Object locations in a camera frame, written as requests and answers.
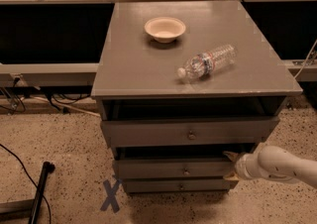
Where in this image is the black metal stand leg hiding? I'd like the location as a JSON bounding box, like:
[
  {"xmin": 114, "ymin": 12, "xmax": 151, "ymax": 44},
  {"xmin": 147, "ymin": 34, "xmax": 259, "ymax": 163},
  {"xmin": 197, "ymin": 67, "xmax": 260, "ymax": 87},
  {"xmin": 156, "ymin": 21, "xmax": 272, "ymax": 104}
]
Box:
[{"xmin": 0, "ymin": 162, "xmax": 54, "ymax": 224}]

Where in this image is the grey bottom drawer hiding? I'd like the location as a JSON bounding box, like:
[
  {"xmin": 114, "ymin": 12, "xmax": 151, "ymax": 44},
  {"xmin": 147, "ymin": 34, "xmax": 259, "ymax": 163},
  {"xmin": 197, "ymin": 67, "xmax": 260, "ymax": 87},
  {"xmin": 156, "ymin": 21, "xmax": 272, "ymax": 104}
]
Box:
[{"xmin": 123, "ymin": 177, "xmax": 237, "ymax": 193}]

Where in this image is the blue tape cross mark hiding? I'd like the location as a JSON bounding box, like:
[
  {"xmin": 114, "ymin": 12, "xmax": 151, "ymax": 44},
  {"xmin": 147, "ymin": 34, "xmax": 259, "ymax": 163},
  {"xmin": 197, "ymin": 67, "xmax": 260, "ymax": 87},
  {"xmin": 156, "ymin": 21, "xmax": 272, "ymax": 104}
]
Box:
[{"xmin": 100, "ymin": 175, "xmax": 122, "ymax": 213}]

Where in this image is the black floor cable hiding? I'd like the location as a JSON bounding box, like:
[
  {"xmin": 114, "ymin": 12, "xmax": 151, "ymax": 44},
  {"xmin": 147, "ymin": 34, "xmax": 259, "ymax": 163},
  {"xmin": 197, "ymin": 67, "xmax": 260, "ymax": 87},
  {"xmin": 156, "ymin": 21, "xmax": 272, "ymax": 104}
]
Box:
[{"xmin": 0, "ymin": 143, "xmax": 53, "ymax": 224}]

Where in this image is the grey metal rail frame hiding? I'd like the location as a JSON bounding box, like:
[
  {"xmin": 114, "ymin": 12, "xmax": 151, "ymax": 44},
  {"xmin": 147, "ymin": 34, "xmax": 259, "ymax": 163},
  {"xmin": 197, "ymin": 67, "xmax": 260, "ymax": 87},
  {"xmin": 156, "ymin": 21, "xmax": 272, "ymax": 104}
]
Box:
[{"xmin": 0, "ymin": 0, "xmax": 317, "ymax": 88}]

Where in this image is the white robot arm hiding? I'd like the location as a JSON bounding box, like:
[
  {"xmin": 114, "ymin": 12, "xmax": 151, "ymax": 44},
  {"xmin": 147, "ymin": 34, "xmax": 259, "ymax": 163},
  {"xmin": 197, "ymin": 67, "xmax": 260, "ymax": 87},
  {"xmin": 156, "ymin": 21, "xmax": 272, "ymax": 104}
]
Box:
[{"xmin": 223, "ymin": 146, "xmax": 317, "ymax": 188}]

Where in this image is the grey drawer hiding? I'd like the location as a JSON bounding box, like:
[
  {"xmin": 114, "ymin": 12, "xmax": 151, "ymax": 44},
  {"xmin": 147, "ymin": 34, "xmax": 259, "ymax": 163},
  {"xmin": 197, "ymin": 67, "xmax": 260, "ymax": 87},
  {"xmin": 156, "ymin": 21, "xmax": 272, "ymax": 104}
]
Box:
[
  {"xmin": 101, "ymin": 117, "xmax": 279, "ymax": 148},
  {"xmin": 112, "ymin": 148, "xmax": 257, "ymax": 180},
  {"xmin": 123, "ymin": 177, "xmax": 237, "ymax": 193}
]

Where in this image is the grey wooden drawer cabinet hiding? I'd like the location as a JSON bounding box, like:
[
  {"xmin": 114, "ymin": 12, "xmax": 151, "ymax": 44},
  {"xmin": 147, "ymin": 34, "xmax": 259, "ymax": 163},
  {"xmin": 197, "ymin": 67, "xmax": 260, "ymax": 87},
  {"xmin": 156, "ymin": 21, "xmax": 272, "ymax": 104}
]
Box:
[{"xmin": 90, "ymin": 0, "xmax": 303, "ymax": 194}]

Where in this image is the white cable at right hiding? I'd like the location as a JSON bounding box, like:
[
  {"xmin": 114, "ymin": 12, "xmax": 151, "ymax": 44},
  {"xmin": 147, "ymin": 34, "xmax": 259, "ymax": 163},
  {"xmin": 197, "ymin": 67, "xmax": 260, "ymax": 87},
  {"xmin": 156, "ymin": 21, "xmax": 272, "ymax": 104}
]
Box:
[{"xmin": 292, "ymin": 39, "xmax": 317, "ymax": 80}]

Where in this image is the grey top drawer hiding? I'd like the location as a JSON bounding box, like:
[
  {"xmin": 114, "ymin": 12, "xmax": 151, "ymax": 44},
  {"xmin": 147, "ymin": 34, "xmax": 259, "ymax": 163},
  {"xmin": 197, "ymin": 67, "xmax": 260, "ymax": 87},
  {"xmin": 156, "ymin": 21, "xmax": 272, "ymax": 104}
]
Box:
[{"xmin": 101, "ymin": 117, "xmax": 279, "ymax": 148}]

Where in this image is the clear plastic water bottle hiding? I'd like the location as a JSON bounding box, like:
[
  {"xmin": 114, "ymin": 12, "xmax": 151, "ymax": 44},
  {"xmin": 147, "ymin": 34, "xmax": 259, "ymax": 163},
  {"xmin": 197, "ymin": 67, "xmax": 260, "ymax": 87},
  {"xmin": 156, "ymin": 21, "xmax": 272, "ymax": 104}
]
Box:
[{"xmin": 176, "ymin": 45, "xmax": 238, "ymax": 81}]

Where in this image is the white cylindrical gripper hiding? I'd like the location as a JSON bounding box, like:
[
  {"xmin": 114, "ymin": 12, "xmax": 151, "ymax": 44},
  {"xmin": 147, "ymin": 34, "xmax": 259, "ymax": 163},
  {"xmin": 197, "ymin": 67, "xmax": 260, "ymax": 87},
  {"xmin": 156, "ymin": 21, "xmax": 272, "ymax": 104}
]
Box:
[{"xmin": 223, "ymin": 151, "xmax": 261, "ymax": 181}]

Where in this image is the white paper bowl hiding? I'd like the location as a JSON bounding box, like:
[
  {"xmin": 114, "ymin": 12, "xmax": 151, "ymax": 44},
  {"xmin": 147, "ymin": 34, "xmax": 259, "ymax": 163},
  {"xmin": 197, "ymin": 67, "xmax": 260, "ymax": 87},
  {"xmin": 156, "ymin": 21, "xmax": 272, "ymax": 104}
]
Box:
[{"xmin": 145, "ymin": 17, "xmax": 186, "ymax": 44}]

